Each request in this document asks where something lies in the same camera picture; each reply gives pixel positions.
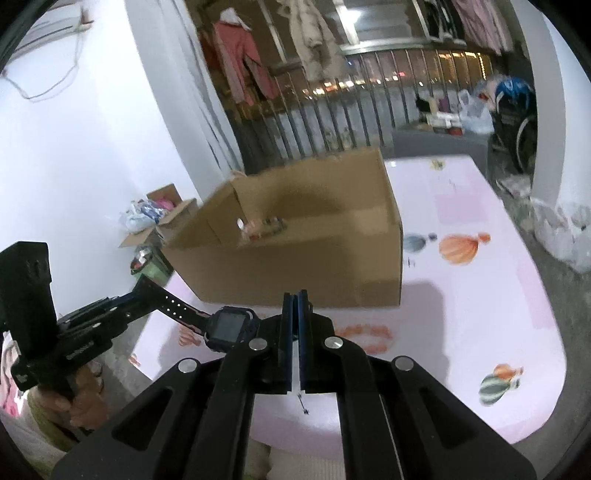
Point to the small open cardboard box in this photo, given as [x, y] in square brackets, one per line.
[178, 217]

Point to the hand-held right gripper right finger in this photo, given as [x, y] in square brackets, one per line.
[303, 337]

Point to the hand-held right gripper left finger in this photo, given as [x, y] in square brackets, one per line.
[288, 337]

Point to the metal balcony railing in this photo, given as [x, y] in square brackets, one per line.
[369, 101]

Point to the knotted white plastic bag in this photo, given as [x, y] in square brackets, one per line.
[137, 220]

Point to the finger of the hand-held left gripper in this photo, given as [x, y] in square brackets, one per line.
[124, 300]
[92, 337]

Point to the large cardboard box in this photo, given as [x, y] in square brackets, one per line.
[300, 267]

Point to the white plastic shopping bag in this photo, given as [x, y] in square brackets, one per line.
[475, 115]

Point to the person's left hand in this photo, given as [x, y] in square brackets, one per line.
[87, 397]

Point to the hanging pink garment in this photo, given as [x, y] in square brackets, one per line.
[240, 50]

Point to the hanging pale pink clothes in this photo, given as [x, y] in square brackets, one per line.
[485, 23]

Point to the hanging dark garment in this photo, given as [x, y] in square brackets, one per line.
[441, 18]

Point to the hanging beige coat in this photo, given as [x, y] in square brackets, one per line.
[309, 37]

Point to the crumpled white plastic bag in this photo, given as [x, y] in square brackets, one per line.
[561, 230]

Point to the grey low cabinet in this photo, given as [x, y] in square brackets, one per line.
[434, 143]

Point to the black digital wristwatch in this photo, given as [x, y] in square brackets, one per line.
[226, 325]

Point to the green round tin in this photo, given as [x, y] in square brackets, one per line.
[150, 267]

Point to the wheelchair with blue bag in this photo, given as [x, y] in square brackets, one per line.
[512, 120]

